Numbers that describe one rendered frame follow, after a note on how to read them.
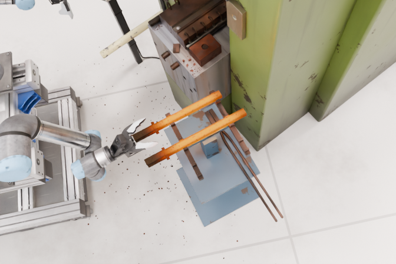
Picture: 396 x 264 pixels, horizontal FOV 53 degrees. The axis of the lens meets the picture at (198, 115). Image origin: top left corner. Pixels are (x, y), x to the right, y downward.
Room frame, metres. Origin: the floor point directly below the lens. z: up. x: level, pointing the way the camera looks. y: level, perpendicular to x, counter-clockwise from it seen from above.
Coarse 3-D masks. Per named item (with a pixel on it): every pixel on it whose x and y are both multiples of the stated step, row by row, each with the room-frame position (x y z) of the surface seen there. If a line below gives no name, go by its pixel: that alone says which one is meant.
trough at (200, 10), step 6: (210, 0) 1.17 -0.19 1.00; (216, 0) 1.17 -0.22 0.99; (204, 6) 1.15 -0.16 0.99; (210, 6) 1.14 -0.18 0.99; (192, 12) 1.12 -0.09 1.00; (198, 12) 1.12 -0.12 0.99; (186, 18) 1.11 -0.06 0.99; (192, 18) 1.10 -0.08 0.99; (174, 24) 1.08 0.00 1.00; (180, 24) 1.08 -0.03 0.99; (174, 30) 1.06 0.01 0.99
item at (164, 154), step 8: (240, 112) 0.58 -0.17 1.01; (224, 120) 0.57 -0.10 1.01; (232, 120) 0.56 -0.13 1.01; (208, 128) 0.55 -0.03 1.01; (216, 128) 0.54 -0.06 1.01; (192, 136) 0.53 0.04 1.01; (200, 136) 0.52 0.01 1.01; (176, 144) 0.52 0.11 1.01; (184, 144) 0.51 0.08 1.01; (160, 152) 0.50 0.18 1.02; (168, 152) 0.49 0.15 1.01; (176, 152) 0.49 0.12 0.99; (144, 160) 0.48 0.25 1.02; (152, 160) 0.47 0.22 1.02; (160, 160) 0.48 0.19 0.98
